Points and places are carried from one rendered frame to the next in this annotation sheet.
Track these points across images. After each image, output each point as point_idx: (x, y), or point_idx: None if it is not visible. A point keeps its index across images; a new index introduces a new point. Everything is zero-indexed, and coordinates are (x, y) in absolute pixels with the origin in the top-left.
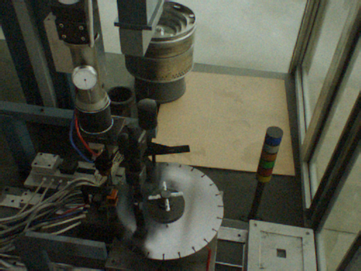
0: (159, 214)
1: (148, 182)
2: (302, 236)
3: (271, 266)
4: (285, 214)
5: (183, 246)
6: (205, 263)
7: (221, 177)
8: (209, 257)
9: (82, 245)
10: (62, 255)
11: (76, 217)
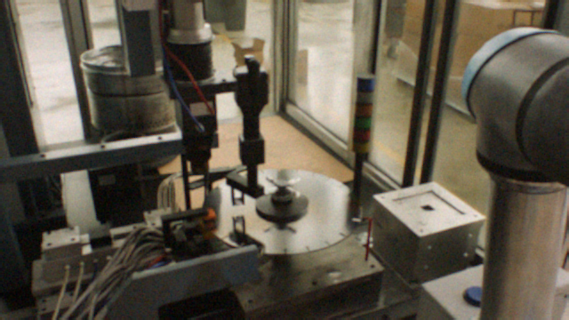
0: (285, 212)
1: (239, 195)
2: (431, 188)
3: (430, 220)
4: None
5: (340, 228)
6: (359, 256)
7: None
8: (370, 234)
9: (228, 260)
10: None
11: None
